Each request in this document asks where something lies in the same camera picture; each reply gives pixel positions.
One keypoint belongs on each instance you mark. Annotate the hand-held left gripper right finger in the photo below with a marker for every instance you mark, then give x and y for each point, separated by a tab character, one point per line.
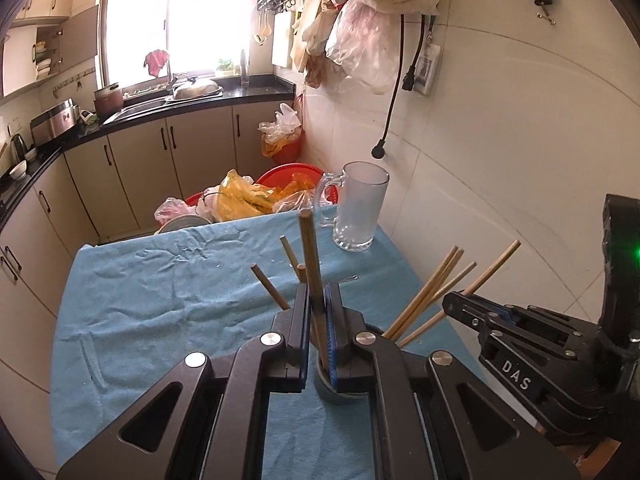
332	340

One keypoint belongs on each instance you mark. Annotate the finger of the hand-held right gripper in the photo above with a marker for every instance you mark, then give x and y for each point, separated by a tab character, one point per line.
470	310
550	327

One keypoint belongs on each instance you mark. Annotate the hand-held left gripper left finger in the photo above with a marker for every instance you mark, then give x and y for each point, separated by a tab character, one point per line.
303	320

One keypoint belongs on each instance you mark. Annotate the bunch of wooden chopsticks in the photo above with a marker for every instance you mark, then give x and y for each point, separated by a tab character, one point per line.
422	296

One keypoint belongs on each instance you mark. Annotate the dark grey cylindrical holder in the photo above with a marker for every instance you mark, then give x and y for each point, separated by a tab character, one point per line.
345	396

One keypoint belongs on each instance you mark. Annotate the brown bamboo chopstick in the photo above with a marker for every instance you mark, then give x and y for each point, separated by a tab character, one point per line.
310	250

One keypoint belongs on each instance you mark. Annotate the metal paper clip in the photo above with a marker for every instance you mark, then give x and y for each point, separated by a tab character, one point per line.
350	278

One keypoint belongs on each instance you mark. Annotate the clear glass mug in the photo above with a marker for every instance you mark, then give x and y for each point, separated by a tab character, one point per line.
357	205

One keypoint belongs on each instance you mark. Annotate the blue towel cloth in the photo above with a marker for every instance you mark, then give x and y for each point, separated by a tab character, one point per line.
175	285

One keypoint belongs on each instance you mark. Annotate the yellow plastic bag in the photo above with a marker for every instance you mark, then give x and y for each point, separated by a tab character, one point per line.
245	195

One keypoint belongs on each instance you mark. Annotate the red plastic basin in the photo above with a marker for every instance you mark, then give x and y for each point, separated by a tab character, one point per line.
285	172

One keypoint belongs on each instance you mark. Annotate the white round bucket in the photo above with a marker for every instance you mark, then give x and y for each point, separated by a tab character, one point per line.
187	223

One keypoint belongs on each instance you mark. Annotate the white crumpled plastic bag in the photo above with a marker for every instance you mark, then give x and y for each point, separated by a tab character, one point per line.
172	209

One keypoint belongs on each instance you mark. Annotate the red trash bin with bags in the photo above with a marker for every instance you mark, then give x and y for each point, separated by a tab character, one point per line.
282	135

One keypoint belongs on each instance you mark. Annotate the beige kitchen base cabinets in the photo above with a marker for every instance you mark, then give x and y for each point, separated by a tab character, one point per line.
200	140

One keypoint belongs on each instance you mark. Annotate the black kitchen countertop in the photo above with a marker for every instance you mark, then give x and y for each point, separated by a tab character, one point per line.
260	85

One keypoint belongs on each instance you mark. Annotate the white card holder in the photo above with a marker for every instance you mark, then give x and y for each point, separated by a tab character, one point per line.
429	70

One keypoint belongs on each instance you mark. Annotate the steel basin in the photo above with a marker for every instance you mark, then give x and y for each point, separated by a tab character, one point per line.
197	89

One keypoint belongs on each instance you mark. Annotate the steel sink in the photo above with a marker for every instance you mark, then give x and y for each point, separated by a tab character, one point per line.
145	107

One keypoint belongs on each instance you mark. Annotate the clear pinkish plastic bag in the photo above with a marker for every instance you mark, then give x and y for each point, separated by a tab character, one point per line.
362	50

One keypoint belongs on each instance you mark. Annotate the white cutting board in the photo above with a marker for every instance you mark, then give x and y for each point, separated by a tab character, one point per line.
282	40

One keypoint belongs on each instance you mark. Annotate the reddish brown pot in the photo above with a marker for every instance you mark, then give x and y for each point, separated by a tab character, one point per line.
109	102

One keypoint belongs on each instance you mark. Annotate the small white dish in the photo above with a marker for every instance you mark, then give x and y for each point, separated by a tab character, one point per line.
89	117

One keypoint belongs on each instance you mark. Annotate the red cloth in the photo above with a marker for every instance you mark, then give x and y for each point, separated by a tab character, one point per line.
157	62

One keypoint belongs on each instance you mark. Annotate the silver electric cooker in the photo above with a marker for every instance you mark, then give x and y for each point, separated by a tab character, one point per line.
55	122

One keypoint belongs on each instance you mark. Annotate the steel kettle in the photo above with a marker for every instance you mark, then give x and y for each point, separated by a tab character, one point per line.
17	147

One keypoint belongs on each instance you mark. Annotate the beige wall cabinet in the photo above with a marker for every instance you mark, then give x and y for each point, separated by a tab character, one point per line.
80	30

